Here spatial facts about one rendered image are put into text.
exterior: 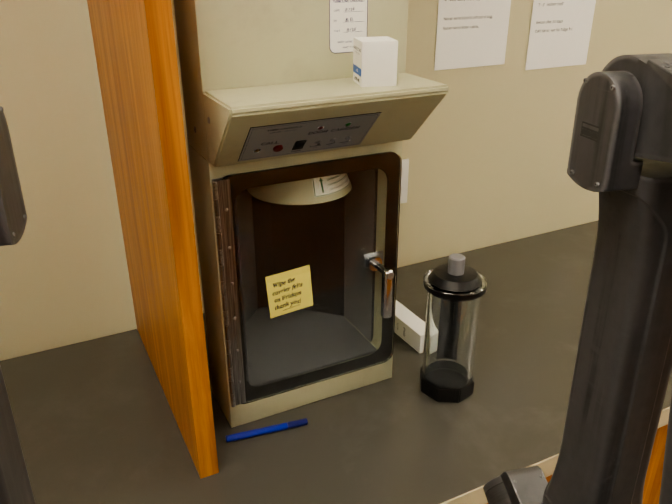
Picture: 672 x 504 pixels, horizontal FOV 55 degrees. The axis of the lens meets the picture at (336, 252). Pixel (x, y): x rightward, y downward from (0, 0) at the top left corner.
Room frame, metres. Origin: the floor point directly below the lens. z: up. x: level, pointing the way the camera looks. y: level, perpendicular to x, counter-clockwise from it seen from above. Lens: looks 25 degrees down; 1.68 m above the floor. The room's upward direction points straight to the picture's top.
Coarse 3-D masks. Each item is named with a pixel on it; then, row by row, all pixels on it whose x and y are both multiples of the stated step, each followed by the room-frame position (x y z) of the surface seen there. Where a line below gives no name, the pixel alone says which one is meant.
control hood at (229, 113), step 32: (224, 96) 0.83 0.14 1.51; (256, 96) 0.83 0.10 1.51; (288, 96) 0.83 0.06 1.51; (320, 96) 0.83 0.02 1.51; (352, 96) 0.85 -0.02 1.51; (384, 96) 0.86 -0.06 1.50; (416, 96) 0.89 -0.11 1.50; (224, 128) 0.79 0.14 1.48; (384, 128) 0.93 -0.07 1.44; (416, 128) 0.97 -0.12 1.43; (224, 160) 0.84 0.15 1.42; (256, 160) 0.87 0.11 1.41
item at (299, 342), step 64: (256, 192) 0.89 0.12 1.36; (320, 192) 0.94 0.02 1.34; (384, 192) 0.99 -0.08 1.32; (256, 256) 0.89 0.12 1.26; (320, 256) 0.93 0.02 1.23; (384, 256) 0.99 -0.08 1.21; (256, 320) 0.88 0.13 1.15; (320, 320) 0.93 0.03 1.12; (384, 320) 0.99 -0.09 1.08; (256, 384) 0.88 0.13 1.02
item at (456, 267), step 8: (456, 256) 0.99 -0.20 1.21; (464, 256) 0.99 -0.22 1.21; (448, 264) 0.99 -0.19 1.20; (456, 264) 0.97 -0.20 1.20; (464, 264) 0.98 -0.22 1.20; (432, 272) 0.99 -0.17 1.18; (440, 272) 0.99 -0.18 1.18; (448, 272) 0.98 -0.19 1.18; (456, 272) 0.97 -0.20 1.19; (464, 272) 0.99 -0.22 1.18; (472, 272) 0.99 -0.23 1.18; (432, 280) 0.97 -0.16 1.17; (440, 280) 0.96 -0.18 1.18; (448, 280) 0.96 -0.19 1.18; (456, 280) 0.96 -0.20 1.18; (464, 280) 0.96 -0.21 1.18; (472, 280) 0.96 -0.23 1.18; (480, 280) 0.97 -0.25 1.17; (440, 288) 0.95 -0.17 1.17; (448, 288) 0.95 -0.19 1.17; (456, 288) 0.94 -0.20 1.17; (464, 288) 0.94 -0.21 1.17; (472, 288) 0.95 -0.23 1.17
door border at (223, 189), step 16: (224, 192) 0.87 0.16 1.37; (224, 208) 0.87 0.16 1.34; (224, 224) 0.87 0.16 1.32; (224, 240) 0.86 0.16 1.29; (224, 256) 0.86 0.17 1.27; (224, 272) 0.86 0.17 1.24; (224, 304) 0.86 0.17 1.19; (240, 336) 0.87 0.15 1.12; (240, 352) 0.87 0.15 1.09; (240, 368) 0.87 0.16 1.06; (240, 384) 0.87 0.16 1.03; (240, 400) 0.87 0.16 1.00
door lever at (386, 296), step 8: (376, 264) 0.97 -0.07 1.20; (384, 272) 0.94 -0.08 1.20; (392, 272) 0.94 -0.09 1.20; (384, 280) 0.94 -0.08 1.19; (392, 280) 0.94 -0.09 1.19; (384, 288) 0.93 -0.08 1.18; (392, 288) 0.94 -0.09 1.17; (384, 296) 0.93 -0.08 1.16; (384, 304) 0.93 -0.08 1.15; (384, 312) 0.93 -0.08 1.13
